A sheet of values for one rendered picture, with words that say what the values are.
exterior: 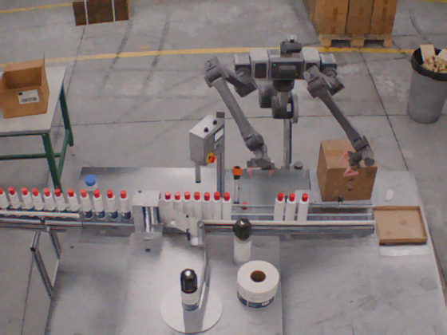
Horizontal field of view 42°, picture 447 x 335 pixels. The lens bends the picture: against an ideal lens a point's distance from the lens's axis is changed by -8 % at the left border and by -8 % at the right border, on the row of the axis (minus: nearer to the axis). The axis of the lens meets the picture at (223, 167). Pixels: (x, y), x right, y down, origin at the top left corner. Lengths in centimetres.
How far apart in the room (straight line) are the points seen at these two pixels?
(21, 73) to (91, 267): 183
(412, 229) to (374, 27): 345
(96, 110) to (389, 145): 265
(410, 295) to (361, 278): 29
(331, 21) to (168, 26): 181
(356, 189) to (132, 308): 144
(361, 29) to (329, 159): 332
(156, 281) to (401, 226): 143
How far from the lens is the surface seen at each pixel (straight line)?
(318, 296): 321
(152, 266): 325
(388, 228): 358
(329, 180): 350
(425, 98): 561
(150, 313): 308
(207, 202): 331
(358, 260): 339
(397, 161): 529
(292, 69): 350
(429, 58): 560
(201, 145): 307
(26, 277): 448
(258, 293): 296
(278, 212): 337
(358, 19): 655
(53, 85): 478
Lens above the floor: 344
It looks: 43 degrees down
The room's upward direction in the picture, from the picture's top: straight up
